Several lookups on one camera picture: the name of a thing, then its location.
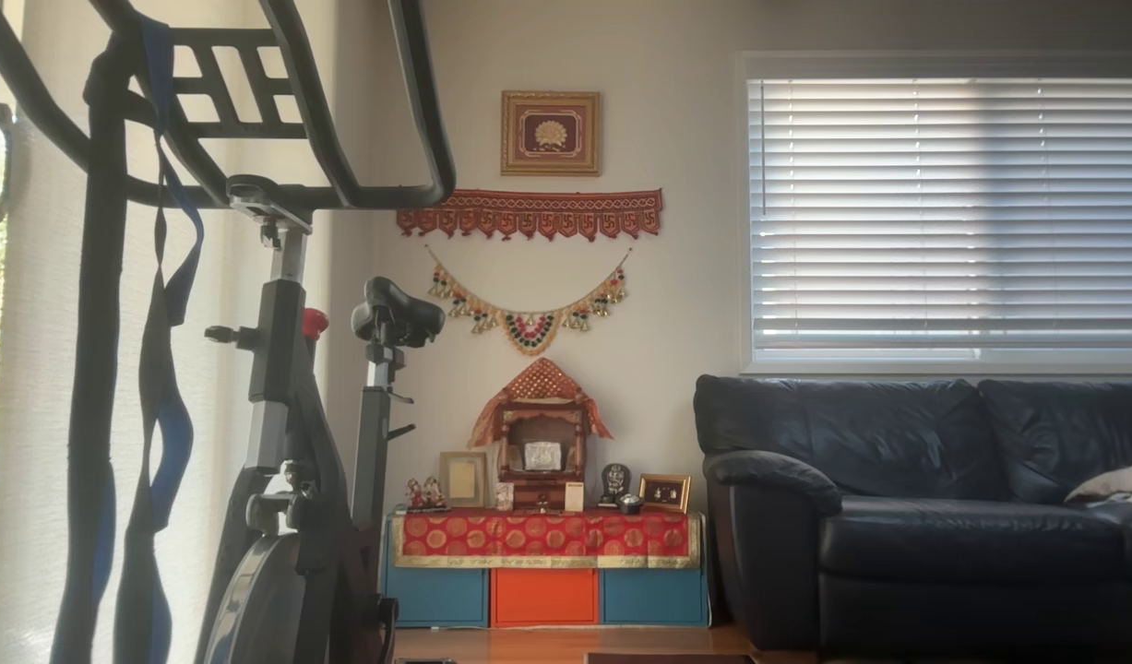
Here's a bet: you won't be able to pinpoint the red embroidered wall hanging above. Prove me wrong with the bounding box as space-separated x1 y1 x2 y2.
397 188 664 243

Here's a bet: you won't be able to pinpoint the blue black resistance band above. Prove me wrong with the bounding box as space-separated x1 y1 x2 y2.
112 14 207 664

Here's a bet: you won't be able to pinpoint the red idol figurines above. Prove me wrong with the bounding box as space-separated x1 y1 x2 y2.
404 477 449 514

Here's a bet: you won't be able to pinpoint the black leather sofa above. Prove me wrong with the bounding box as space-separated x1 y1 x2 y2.
693 373 1132 658

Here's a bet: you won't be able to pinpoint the small gold photo frame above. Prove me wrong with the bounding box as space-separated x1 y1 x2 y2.
638 473 693 515

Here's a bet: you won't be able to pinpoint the white window blinds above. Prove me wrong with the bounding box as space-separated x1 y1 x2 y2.
746 77 1132 362

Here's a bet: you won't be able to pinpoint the red gold table cloth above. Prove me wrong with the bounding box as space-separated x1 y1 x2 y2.
390 509 703 570

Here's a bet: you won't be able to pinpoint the wooden shrine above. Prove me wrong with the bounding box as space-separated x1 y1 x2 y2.
496 398 590 511

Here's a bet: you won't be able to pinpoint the gold framed picture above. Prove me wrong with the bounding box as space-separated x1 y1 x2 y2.
501 89 602 177

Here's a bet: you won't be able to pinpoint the white cushion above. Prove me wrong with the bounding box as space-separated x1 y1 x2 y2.
1064 463 1132 508

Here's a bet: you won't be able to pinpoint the red gold canopy cloth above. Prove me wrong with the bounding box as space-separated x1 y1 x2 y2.
467 358 614 450

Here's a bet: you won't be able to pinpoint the white curtain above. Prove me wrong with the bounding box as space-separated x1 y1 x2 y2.
0 0 345 664

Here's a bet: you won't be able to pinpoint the pale photo frame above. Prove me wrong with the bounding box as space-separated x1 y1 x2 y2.
438 451 489 509

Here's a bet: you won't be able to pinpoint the black exercise bike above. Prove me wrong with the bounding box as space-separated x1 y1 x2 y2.
0 0 458 664

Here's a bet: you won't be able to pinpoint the beaded garland wall hanging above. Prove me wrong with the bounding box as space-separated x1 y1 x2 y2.
424 244 633 358

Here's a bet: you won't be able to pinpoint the blue orange cabinet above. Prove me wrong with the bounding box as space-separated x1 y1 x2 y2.
381 512 711 630

